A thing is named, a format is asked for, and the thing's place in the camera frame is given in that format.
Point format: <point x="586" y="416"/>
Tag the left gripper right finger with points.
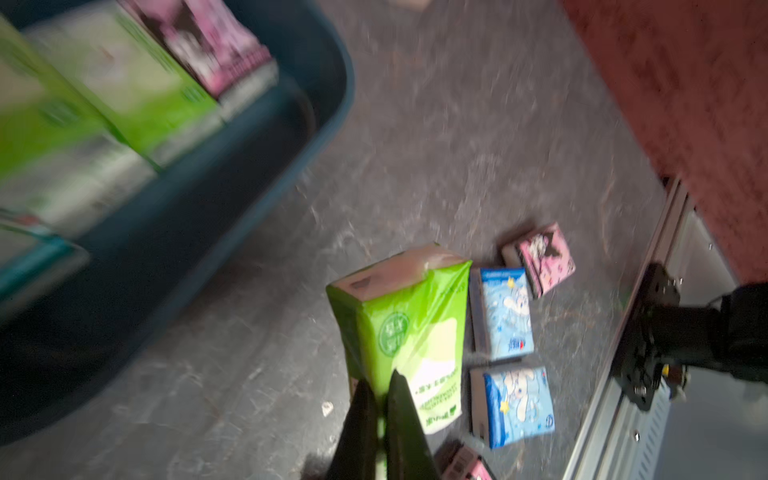
<point x="408" y="453"/>

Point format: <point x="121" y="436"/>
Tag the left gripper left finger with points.
<point x="356" y="452"/>

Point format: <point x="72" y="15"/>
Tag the green tissue pack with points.
<point x="59" y="162"/>
<point x="407" y="314"/>
<point x="152" y="104"/>
<point x="34" y="261"/>

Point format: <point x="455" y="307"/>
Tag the teal storage box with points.
<point x="151" y="257"/>

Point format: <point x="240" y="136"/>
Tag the pink tissue pack top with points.
<point x="208" y="41"/>

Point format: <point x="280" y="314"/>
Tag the pink tissue pack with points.
<point x="467" y="464"/>
<point x="208" y="41"/>
<point x="545" y="257"/>

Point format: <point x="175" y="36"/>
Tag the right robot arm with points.
<point x="730" y="338"/>

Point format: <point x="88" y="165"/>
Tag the pink tissue pack bottom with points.
<point x="467" y="464"/>

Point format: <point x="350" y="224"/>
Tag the blue tissue pack bottom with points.
<point x="510" y="403"/>

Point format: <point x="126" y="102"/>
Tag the blue tissue pack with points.
<point x="500" y="312"/>
<point x="510" y="403"/>

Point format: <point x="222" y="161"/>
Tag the blue tissue pack right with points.
<point x="500" y="312"/>

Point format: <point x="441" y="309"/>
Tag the pink tissue pack right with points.
<point x="545" y="257"/>

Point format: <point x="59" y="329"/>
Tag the pink case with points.
<point x="414" y="5"/>

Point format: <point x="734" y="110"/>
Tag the aluminium front rail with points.
<point x="622" y="434"/>

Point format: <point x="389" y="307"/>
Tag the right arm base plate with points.
<point x="634" y="366"/>

